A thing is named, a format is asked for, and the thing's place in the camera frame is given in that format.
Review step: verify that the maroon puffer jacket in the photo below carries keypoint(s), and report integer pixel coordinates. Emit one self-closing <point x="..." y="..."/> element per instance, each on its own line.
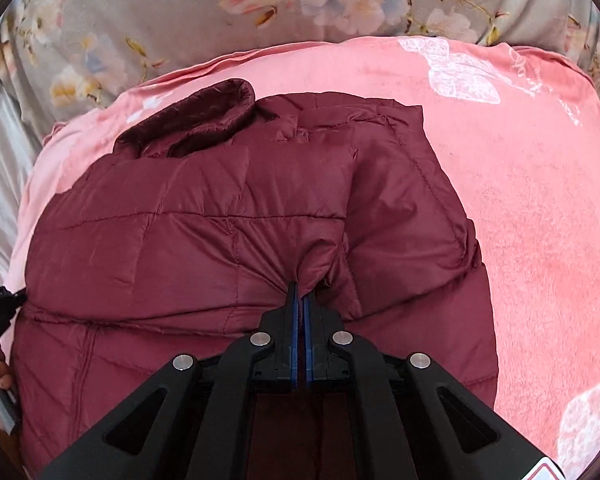
<point x="190" y="240"/>

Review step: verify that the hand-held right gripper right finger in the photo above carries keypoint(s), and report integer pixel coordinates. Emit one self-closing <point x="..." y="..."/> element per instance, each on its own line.
<point x="307" y="325"/>

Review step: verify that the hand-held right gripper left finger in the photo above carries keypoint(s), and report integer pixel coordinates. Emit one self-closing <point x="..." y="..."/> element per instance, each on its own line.
<point x="292" y="320"/>

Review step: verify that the grey floral curtain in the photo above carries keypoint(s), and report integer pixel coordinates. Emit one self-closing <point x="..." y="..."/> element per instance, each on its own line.
<point x="145" y="15"/>

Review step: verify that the pink blanket with white print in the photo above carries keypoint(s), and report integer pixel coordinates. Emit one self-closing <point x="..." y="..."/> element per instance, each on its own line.
<point x="520" y="170"/>

